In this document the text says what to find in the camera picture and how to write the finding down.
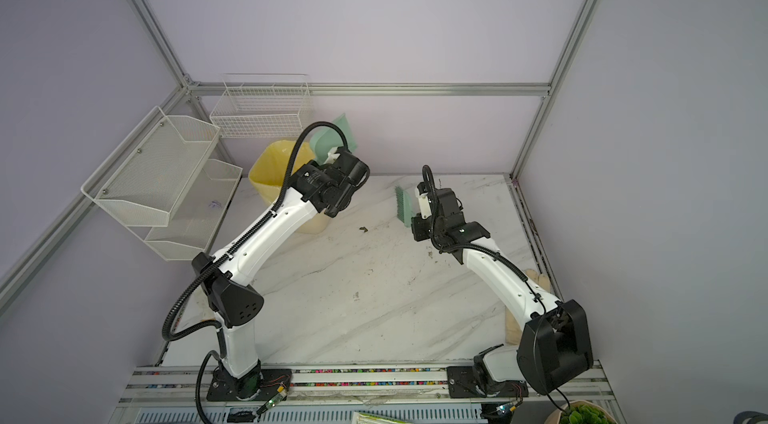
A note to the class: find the aluminium front rail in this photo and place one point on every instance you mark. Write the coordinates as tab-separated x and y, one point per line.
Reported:
332	393

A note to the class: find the white mesh shelf upper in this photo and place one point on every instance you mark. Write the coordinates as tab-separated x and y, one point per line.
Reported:
144	181

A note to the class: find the green plastic dustpan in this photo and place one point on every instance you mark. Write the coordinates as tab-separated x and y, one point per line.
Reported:
325	139

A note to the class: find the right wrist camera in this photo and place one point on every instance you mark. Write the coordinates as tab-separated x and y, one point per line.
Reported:
424	203

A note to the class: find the green hand brush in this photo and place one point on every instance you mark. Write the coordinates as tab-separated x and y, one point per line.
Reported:
404	206

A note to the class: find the white mesh shelf lower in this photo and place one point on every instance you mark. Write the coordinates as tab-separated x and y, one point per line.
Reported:
194	225

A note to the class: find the white wire basket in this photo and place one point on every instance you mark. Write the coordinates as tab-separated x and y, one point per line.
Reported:
263	106

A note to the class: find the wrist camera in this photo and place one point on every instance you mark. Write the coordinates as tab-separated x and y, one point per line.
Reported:
333	155
424	203

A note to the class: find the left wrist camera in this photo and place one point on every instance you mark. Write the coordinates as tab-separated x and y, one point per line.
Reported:
333	155

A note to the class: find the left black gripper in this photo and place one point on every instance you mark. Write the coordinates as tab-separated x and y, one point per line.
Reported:
314	166

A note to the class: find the white mesh shelf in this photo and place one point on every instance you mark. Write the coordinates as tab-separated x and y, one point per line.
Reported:
144	181
194	225

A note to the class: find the green plant in pot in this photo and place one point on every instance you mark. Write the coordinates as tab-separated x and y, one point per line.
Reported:
581	412

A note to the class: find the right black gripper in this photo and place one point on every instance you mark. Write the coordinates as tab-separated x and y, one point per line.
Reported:
418	234

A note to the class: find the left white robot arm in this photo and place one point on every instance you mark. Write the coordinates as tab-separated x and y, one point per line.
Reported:
232	269

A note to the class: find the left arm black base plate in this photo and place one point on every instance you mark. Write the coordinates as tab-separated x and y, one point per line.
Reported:
260	384

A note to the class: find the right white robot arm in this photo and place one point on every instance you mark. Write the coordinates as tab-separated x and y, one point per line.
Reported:
554	346

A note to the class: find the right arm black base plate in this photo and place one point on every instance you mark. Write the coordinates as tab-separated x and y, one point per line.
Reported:
494	373

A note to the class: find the cream trash bin yellow liner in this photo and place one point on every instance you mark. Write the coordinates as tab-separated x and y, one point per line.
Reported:
267	177

